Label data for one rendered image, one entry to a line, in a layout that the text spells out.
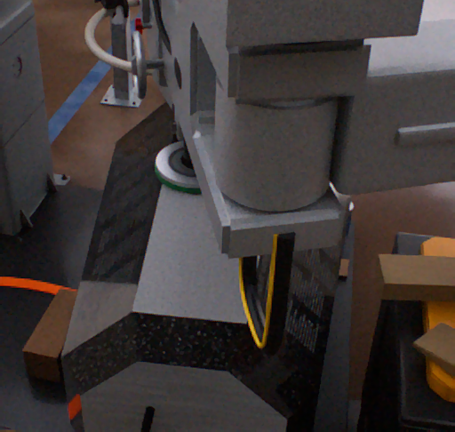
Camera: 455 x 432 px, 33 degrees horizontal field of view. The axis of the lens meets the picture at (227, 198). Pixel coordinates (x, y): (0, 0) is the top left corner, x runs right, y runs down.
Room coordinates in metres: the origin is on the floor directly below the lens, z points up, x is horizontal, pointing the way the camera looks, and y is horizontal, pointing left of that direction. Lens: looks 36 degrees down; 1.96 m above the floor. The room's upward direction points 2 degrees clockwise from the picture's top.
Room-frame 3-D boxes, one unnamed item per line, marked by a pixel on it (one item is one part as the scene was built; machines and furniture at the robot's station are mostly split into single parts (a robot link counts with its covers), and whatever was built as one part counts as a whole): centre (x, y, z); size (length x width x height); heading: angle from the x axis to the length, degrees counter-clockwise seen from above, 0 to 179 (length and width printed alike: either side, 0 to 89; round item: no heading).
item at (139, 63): (1.52, 0.17, 1.19); 0.15 x 0.10 x 0.15; 14
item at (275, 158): (1.03, -0.07, 1.34); 0.19 x 0.19 x 0.20
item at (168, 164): (1.67, 0.09, 0.84); 0.21 x 0.21 x 0.01
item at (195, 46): (1.28, 0.01, 1.30); 0.74 x 0.23 x 0.49; 14
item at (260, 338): (1.03, -0.07, 1.05); 0.23 x 0.03 x 0.32; 14
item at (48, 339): (1.76, 0.54, 0.07); 0.30 x 0.12 x 0.12; 168
